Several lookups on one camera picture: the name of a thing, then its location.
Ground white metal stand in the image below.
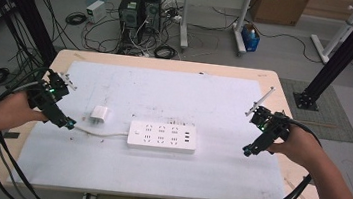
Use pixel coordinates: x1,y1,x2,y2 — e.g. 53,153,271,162
307,0,353,68

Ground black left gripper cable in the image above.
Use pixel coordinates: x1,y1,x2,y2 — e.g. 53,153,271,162
0,61,62,199

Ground small white box device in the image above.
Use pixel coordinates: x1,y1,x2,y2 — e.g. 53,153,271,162
84,0,109,26

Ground white power strip cable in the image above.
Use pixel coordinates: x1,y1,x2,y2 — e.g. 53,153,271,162
72,124,131,141

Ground white charger plug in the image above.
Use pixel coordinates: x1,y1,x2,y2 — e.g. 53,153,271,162
88,104,111,126

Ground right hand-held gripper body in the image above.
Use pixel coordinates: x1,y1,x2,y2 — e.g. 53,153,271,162
242,84,296,143

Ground blue bin with bottle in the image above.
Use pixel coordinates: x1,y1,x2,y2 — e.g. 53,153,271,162
238,21,264,54

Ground cardboard box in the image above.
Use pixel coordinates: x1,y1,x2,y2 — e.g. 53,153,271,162
248,0,312,29

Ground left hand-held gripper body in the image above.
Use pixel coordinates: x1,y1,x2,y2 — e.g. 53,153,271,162
24,67,80,118

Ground black right gripper cable bundle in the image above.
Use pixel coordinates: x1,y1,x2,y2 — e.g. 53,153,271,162
239,113,327,199

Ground person's right hand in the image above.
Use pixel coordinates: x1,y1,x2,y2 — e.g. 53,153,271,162
265,120,328,173

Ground grey floor mat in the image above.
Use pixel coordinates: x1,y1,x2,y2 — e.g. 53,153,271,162
273,77,353,145

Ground white table mat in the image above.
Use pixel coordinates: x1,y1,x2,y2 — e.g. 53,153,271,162
7,53,299,199

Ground black metal post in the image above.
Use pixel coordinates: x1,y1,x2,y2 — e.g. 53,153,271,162
291,0,353,117
0,0,65,69

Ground person's left hand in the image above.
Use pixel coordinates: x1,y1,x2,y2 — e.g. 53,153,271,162
0,87,52,134

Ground black computer tower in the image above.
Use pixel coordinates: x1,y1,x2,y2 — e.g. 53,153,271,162
139,0,164,35
114,0,146,44

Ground white power strip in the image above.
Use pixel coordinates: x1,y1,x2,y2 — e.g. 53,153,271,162
125,116,200,156

